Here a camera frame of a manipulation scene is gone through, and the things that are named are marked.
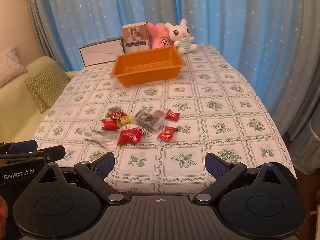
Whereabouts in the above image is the white bunny plush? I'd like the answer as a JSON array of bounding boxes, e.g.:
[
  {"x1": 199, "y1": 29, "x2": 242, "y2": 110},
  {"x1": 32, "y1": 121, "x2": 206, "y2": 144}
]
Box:
[{"x1": 164, "y1": 19, "x2": 198, "y2": 54}]

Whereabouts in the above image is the blue lace-trimmed cloth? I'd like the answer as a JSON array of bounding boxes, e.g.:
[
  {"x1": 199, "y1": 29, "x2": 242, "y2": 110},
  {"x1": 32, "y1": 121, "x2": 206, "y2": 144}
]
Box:
[{"x1": 307, "y1": 116, "x2": 320, "y2": 158}]

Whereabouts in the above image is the red and brown snack packet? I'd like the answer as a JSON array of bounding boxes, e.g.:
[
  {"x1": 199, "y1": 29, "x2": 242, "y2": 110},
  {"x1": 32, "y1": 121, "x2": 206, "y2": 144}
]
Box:
[{"x1": 107, "y1": 107, "x2": 128, "y2": 121}]

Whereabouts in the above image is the orange plastic tray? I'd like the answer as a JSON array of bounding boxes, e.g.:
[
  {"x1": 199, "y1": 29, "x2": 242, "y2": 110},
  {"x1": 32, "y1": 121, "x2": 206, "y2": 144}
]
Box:
[{"x1": 110, "y1": 46, "x2": 186, "y2": 86}]

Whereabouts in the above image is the pale yellow sofa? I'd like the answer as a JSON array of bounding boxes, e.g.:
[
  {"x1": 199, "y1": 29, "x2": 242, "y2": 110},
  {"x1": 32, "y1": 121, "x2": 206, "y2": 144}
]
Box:
[{"x1": 0, "y1": 55, "x2": 75, "y2": 143}]

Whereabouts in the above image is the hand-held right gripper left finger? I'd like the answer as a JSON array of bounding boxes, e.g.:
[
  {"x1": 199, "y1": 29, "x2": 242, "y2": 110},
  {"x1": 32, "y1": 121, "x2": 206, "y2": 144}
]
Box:
[{"x1": 35, "y1": 152, "x2": 128, "y2": 205}]

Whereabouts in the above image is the dark clear snack packet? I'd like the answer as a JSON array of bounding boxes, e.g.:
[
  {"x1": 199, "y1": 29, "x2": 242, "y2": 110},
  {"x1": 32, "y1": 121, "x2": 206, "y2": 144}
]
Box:
[{"x1": 132, "y1": 109, "x2": 164, "y2": 133}]

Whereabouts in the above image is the clear wrapper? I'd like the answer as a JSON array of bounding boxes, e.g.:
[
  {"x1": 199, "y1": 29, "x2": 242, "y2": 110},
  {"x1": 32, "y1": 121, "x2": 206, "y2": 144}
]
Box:
[{"x1": 83, "y1": 124, "x2": 118, "y2": 151}]

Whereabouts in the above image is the blue star curtain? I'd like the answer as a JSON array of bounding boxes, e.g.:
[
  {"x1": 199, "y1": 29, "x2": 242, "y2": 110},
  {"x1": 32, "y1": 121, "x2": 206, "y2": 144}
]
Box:
[{"x1": 25, "y1": 0, "x2": 320, "y2": 140}]

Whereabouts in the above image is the beige pillow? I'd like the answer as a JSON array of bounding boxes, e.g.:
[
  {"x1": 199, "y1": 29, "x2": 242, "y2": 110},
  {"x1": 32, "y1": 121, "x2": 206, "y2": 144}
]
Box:
[{"x1": 0, "y1": 46, "x2": 28, "y2": 88}]

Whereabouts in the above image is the green yellow candy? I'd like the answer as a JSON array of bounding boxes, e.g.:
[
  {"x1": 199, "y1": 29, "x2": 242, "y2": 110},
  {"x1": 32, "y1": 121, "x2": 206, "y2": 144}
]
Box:
[{"x1": 116, "y1": 115, "x2": 132, "y2": 126}]

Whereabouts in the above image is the green zigzag pillow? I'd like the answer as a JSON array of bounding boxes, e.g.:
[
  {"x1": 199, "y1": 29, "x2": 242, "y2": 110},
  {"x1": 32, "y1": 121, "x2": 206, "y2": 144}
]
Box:
[{"x1": 25, "y1": 62, "x2": 71, "y2": 114}]

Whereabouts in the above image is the large red snack packet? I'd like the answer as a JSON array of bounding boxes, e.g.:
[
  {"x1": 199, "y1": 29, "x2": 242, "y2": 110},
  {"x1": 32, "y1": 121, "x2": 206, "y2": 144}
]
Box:
[{"x1": 117, "y1": 128, "x2": 143, "y2": 145}]

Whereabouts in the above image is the red candy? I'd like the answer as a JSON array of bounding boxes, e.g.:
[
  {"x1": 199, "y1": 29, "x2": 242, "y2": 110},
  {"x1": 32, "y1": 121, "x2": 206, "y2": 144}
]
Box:
[
  {"x1": 164, "y1": 109, "x2": 180, "y2": 122},
  {"x1": 157, "y1": 127, "x2": 178, "y2": 142}
]

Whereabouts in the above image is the white and green box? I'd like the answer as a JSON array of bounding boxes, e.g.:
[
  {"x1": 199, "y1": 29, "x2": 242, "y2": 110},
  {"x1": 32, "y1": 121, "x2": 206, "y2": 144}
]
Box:
[{"x1": 79, "y1": 37, "x2": 125, "y2": 67}]

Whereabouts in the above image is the pink star plush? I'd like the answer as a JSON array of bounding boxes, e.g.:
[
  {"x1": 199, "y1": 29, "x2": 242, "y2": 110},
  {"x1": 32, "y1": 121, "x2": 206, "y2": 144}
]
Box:
[{"x1": 147, "y1": 22, "x2": 176, "y2": 49}]

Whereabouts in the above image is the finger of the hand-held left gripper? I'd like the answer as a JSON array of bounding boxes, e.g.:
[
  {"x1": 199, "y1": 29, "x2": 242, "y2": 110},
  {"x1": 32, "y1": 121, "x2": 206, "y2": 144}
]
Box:
[
  {"x1": 0, "y1": 141, "x2": 38, "y2": 154},
  {"x1": 31, "y1": 145, "x2": 66, "y2": 162}
]

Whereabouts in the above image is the small red snack packet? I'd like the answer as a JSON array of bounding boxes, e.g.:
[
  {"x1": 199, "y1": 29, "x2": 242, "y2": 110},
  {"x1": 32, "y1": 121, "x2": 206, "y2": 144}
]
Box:
[{"x1": 101, "y1": 119, "x2": 121, "y2": 131}]

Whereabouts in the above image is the brown cardboard box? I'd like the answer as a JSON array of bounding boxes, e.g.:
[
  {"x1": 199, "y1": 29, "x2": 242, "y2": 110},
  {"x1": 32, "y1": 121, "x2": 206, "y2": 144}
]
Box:
[{"x1": 122, "y1": 21, "x2": 151, "y2": 54}]

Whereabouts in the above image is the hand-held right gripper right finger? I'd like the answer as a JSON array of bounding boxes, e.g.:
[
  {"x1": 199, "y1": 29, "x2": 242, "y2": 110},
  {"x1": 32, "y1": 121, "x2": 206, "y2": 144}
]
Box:
[{"x1": 193, "y1": 152, "x2": 286, "y2": 205}]

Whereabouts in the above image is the person's left hand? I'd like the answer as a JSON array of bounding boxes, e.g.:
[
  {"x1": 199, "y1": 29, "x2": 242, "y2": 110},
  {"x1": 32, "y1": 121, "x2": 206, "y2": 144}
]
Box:
[{"x1": 0, "y1": 196, "x2": 8, "y2": 218}]

